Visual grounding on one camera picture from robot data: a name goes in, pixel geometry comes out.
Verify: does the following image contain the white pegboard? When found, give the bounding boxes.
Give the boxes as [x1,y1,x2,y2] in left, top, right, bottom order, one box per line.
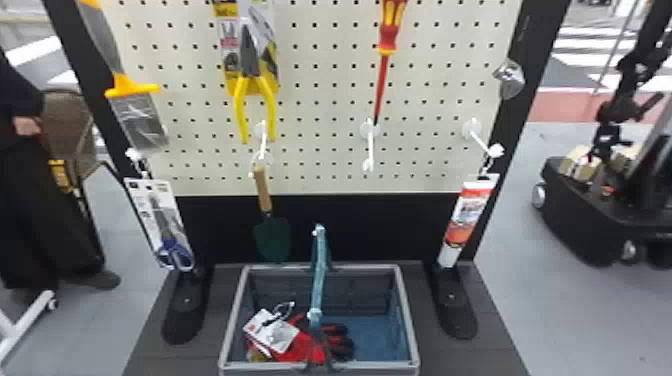
[42,0,572,346]

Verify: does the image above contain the green garden trowel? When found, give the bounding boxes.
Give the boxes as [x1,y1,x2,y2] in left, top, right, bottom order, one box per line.
[250,163,293,264]

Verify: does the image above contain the white and orange tube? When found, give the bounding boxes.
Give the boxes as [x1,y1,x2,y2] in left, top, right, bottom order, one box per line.
[436,173,501,269]

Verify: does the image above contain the yellow pliers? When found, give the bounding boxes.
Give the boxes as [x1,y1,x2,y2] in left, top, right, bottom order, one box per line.
[211,0,281,146]

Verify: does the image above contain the blue basket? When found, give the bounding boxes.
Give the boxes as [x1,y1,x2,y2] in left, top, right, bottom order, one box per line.
[218,223,421,376]

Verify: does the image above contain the red and yellow screwdriver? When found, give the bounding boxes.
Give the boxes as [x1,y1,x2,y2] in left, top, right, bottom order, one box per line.
[372,0,410,127]

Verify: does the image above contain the red and black gloves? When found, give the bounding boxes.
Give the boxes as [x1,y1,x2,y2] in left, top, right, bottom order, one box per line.
[242,301,356,366]

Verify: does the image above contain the blue scissors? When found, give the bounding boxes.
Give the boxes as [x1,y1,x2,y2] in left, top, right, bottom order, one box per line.
[123,177,196,273]

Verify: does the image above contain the yellow scraper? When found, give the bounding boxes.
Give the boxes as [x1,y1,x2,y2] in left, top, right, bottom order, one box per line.
[76,0,170,155]

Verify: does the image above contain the brown chair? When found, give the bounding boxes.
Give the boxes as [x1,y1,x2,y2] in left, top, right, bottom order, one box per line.
[39,88,100,183]

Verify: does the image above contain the person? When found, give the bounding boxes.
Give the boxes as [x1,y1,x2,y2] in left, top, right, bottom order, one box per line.
[0,48,122,292]

